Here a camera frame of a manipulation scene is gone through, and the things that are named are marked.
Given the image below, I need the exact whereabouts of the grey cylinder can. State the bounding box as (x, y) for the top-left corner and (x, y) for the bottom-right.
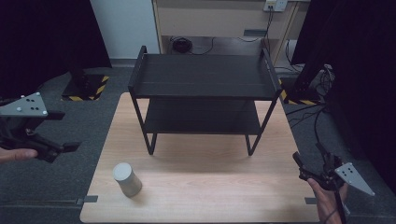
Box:
(112, 161), (144, 199)

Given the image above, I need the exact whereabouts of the black two-tier shelf rack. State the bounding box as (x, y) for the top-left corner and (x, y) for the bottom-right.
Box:
(127, 45), (284, 157)

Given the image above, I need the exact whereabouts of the person's right hand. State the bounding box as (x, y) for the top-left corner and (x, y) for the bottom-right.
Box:
(306, 177), (349, 224)

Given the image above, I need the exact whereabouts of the white wall socket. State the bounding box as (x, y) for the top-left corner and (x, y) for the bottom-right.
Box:
(262, 0), (290, 13)

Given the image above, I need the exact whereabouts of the stand base with hazard tape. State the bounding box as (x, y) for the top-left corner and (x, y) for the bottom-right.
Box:
(278, 77), (322, 106)
(61, 68), (111, 103)

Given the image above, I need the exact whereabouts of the black floor cable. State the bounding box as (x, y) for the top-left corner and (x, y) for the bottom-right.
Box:
(284, 104), (330, 147)

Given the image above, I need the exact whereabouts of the black coiled cable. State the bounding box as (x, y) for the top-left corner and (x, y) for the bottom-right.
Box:
(169, 35), (217, 56)

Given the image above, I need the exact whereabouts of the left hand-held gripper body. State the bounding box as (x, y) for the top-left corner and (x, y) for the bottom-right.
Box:
(0, 91), (65, 164)

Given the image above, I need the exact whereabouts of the person's left hand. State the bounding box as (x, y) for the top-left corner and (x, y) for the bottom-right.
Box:
(0, 147), (39, 165)

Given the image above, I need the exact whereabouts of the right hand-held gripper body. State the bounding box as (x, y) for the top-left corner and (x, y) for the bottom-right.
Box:
(298, 150), (376, 197)

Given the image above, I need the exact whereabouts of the bundle of cables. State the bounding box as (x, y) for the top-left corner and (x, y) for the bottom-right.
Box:
(309, 63), (336, 98)

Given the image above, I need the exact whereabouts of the black socket cable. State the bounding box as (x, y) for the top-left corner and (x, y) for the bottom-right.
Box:
(236, 7), (275, 48)

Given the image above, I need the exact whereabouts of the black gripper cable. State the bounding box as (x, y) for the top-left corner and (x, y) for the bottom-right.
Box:
(333, 189), (348, 224)

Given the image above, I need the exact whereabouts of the black curtain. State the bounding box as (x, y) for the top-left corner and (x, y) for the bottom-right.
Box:
(290, 0), (396, 195)
(0, 0), (113, 101)

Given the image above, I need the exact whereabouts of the grey tape patch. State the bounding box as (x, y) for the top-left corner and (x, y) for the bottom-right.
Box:
(243, 29), (269, 37)

